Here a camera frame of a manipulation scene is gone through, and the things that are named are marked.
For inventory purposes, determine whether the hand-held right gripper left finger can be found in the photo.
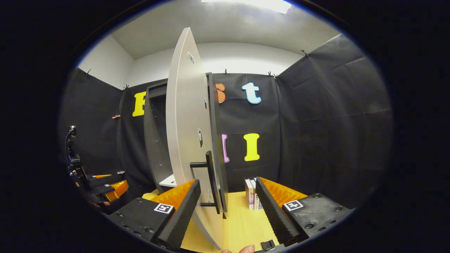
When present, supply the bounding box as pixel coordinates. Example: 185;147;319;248
107;179;201;250

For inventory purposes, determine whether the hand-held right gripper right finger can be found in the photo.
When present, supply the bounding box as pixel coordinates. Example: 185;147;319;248
255;177;354;246

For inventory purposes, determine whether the black cabinet door handle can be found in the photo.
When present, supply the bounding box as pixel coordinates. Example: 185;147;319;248
190;151;221;215

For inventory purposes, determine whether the beige cabinet door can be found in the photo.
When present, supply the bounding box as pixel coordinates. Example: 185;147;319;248
166;27;224;250

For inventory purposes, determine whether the grey cabinet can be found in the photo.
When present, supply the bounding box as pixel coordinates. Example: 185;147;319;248
143;72;229;212

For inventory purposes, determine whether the white blue book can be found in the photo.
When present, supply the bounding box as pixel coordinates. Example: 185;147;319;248
250;178;263;210

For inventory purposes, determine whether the white pink book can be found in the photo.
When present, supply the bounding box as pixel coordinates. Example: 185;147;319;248
245;179;255;210

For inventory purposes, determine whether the black backdrop cloth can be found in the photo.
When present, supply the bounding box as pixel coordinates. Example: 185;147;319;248
60;33;393;211

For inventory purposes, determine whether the large ceiling light panel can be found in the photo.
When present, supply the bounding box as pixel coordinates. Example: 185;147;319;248
201;0;293;15

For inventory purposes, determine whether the black cable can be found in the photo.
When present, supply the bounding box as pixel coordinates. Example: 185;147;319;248
65;125;77;155

